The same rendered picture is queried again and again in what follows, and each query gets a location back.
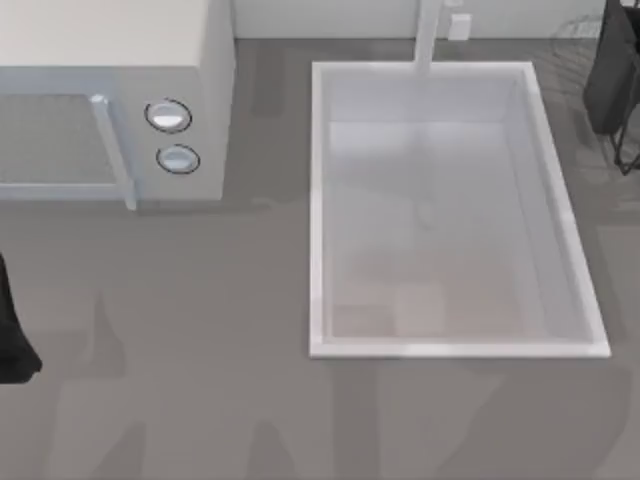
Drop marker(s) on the pale microwave oven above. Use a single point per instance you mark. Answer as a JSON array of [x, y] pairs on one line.
[[100, 60]]

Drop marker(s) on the small microwave knob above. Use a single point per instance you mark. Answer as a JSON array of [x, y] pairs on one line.
[[177, 159]]

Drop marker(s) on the white sink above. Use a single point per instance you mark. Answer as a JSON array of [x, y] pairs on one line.
[[440, 220]]

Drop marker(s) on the tall white tap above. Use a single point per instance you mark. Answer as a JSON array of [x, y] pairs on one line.
[[426, 35]]

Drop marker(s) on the large microwave knob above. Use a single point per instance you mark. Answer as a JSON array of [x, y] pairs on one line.
[[167, 116]]

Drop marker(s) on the white wall socket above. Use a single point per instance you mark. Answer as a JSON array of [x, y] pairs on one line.
[[459, 26]]

